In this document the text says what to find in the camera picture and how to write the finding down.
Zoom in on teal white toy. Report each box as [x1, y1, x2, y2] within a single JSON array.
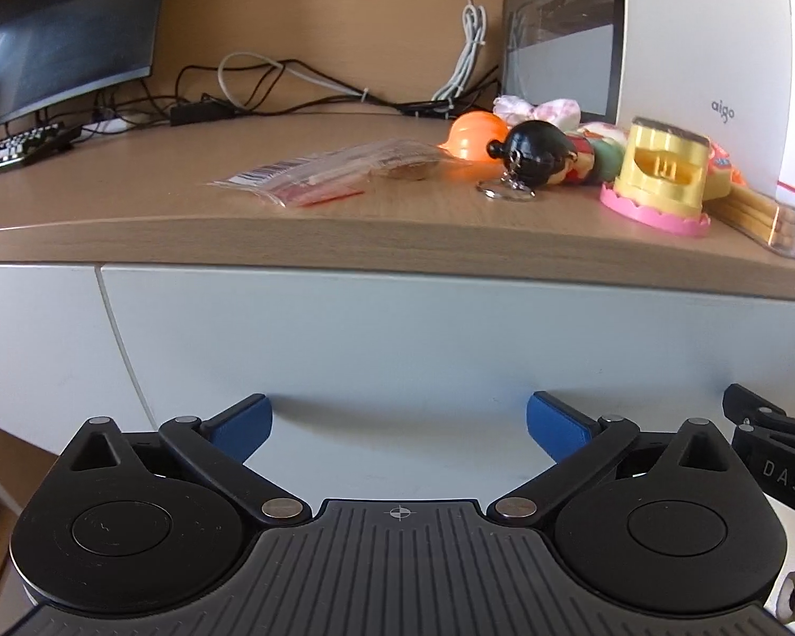
[[579, 122, 628, 184]]

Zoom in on wooden block box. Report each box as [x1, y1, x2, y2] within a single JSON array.
[[705, 184, 795, 260]]

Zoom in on white pink bow plush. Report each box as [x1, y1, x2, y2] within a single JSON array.
[[492, 95, 581, 132]]

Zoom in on wooden drawer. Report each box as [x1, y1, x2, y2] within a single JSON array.
[[101, 267, 795, 504]]

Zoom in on black cables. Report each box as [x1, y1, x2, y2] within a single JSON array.
[[71, 61, 506, 128]]

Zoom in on black monitor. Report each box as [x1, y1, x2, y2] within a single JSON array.
[[0, 0, 162, 125]]

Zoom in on yellow toy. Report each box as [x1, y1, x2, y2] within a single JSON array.
[[599, 117, 711, 237]]

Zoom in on pink white toy camera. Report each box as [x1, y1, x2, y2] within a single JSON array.
[[702, 141, 734, 201]]

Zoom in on white computer case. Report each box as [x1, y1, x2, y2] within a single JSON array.
[[499, 0, 795, 204]]

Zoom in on clear plastic packet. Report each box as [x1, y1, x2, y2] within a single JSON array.
[[210, 139, 451, 208]]

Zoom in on black haired doll keychain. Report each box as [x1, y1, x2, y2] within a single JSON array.
[[476, 119, 597, 201]]

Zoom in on black keyboard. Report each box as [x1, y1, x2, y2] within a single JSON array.
[[0, 122, 83, 172]]

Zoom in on white cable bundle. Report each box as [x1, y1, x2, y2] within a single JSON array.
[[416, 0, 491, 108]]

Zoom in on white mouse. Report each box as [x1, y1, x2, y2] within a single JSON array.
[[81, 117, 133, 136]]

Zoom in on orange shell toy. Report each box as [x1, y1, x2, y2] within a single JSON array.
[[731, 166, 748, 187]]

